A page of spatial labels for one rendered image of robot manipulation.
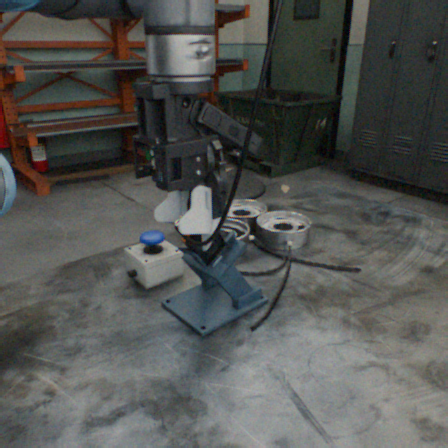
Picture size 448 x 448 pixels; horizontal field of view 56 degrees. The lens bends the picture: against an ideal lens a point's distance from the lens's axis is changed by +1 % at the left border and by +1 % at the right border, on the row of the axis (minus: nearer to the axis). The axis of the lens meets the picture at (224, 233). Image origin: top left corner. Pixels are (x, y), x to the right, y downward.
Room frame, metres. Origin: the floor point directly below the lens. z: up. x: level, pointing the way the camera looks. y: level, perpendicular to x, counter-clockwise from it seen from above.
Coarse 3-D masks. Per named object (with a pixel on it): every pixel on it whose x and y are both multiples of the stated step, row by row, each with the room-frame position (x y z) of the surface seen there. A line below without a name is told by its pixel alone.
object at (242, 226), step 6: (228, 222) 0.76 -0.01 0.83; (234, 222) 0.76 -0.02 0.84; (240, 222) 0.75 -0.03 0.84; (240, 228) 0.74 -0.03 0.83; (246, 228) 0.73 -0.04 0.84; (222, 234) 0.73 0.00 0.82; (228, 234) 0.73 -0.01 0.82; (246, 234) 0.69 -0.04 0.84; (240, 240) 0.67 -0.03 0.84; (246, 240) 0.69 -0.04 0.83
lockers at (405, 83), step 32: (384, 0) 3.63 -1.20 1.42; (416, 0) 3.43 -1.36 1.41; (384, 32) 3.60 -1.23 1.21; (416, 32) 3.40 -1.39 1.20; (384, 64) 3.57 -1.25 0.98; (416, 64) 3.36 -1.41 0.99; (384, 96) 3.53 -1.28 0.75; (416, 96) 3.33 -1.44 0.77; (384, 128) 3.50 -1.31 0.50; (416, 128) 3.29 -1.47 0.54; (352, 160) 3.70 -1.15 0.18; (384, 160) 3.46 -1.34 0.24; (416, 160) 3.25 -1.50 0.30; (416, 192) 3.25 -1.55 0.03
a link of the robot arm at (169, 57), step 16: (160, 48) 0.47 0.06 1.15; (176, 48) 0.46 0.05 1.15; (192, 48) 0.47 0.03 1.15; (208, 48) 0.48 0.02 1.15; (160, 64) 0.47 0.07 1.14; (176, 64) 0.46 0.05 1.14; (192, 64) 0.47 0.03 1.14; (208, 64) 0.48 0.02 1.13; (160, 80) 0.48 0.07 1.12; (176, 80) 0.47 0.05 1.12; (192, 80) 0.47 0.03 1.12
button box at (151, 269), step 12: (132, 252) 0.61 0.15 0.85; (144, 252) 0.61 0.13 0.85; (156, 252) 0.60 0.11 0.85; (168, 252) 0.61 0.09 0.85; (180, 252) 0.61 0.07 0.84; (132, 264) 0.60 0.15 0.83; (144, 264) 0.57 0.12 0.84; (156, 264) 0.58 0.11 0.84; (168, 264) 0.60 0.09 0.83; (180, 264) 0.61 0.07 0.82; (132, 276) 0.59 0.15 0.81; (144, 276) 0.57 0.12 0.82; (156, 276) 0.58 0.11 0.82; (168, 276) 0.59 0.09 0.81; (180, 276) 0.61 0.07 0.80
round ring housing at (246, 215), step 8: (240, 200) 0.87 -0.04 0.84; (248, 200) 0.87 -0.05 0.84; (240, 208) 0.85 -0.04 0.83; (256, 208) 0.85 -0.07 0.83; (264, 208) 0.83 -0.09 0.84; (232, 216) 0.78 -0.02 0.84; (240, 216) 0.84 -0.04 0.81; (248, 216) 0.78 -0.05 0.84; (256, 216) 0.78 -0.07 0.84; (248, 224) 0.77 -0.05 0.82
